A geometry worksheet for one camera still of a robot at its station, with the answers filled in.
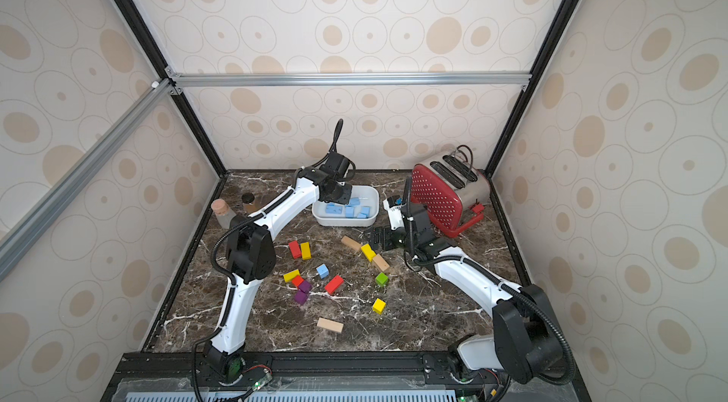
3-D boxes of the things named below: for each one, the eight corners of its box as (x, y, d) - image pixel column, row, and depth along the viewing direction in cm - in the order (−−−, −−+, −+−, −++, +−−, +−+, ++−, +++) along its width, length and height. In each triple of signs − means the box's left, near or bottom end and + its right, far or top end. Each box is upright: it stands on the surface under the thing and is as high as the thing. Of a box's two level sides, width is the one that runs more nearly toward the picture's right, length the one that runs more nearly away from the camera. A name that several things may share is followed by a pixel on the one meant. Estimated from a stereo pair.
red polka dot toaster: (443, 241, 101) (455, 209, 86) (410, 198, 114) (416, 164, 99) (483, 223, 106) (501, 189, 91) (448, 183, 119) (459, 148, 104)
